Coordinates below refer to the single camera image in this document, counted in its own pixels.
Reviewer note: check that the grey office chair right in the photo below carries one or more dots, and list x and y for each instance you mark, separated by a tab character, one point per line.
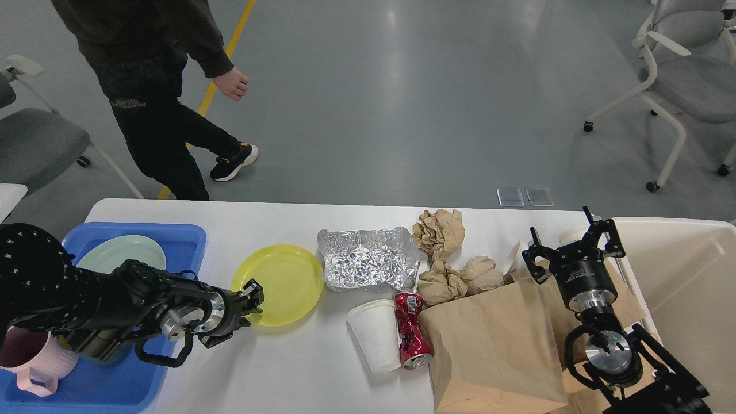
688	52

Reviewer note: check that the person in dark clothes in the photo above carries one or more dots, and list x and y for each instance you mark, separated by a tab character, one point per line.
138	50

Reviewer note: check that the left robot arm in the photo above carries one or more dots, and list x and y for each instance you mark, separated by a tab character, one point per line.
160	313

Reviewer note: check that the beige plastic bin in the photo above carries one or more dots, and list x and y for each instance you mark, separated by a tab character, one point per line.
686	271

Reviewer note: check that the crumpled brown paper left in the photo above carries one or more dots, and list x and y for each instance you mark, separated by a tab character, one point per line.
441	284

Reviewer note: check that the left floor socket plate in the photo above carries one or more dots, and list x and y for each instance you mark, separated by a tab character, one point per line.
510	197

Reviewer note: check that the dark green mug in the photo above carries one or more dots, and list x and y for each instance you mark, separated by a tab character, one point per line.
102	350

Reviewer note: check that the floor socket plate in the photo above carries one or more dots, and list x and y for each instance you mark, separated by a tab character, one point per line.
510	197
540	196

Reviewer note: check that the large brown paper bag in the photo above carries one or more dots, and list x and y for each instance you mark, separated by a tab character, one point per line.
494	352

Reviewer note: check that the grey office chair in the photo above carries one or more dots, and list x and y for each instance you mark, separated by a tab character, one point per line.
688	52
39	145

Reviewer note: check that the white side table corner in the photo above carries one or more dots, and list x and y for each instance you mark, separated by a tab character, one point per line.
11	195

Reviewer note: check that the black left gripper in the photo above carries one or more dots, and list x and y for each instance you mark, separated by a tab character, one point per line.
217	318

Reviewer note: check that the white paper cup lying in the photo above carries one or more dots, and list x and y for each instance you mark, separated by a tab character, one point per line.
514	259

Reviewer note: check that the white cup behind gripper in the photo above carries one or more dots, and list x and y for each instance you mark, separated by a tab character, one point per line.
572	235

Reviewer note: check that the blue plastic tray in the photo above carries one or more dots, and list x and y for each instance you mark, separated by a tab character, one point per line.
131	385

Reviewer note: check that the crumpled brown paper top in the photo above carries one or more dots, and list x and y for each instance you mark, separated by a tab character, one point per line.
440	234

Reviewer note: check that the grey office chair left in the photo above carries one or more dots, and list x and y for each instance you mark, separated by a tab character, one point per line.
39	145

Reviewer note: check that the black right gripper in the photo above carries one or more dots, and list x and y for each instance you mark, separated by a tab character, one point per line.
584	281

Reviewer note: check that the right floor socket plate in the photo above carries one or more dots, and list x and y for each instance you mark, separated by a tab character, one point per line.
540	196

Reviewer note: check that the crumpled brown paper right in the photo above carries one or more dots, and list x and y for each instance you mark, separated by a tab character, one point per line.
481	275

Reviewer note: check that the yellow plastic plate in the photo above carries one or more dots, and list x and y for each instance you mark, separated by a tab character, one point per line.
292	281

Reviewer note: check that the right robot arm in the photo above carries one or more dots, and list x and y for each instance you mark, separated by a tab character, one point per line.
633	371

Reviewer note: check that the crushed red soda can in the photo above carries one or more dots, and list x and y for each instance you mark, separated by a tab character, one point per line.
414	350

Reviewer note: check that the crumpled aluminium foil sheet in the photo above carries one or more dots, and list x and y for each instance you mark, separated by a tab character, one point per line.
384	260

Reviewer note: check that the pink ribbed mug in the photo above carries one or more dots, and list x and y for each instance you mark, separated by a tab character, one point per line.
37	359

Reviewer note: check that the crumpled brown paper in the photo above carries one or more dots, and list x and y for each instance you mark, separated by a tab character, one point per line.
481	275
440	234
441	284

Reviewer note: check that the pale green plate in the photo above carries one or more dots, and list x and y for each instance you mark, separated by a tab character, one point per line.
111	254

